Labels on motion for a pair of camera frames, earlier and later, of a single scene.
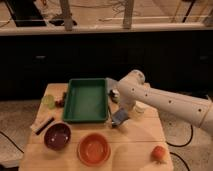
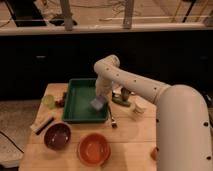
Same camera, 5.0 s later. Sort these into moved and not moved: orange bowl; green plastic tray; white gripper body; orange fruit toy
Moved: white gripper body
Not moved: orange fruit toy; green plastic tray; orange bowl
